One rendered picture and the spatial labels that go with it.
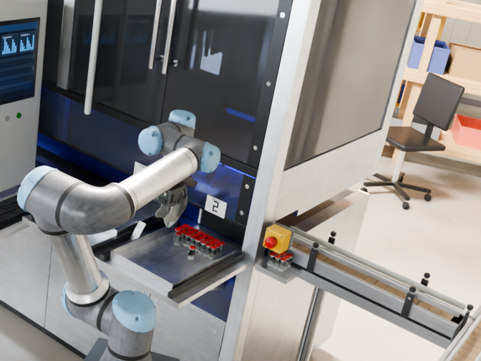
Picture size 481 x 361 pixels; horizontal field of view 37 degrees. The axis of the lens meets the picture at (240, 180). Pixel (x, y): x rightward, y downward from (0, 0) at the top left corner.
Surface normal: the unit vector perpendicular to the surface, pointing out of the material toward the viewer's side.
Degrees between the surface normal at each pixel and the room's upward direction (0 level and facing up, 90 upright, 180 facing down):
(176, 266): 0
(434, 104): 82
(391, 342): 0
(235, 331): 90
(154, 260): 0
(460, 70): 90
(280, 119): 90
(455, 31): 90
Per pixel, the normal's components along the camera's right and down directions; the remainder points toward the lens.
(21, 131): 0.88, 0.32
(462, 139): -0.18, 0.35
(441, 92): -0.84, -0.10
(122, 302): 0.29, -0.86
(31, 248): -0.55, 0.22
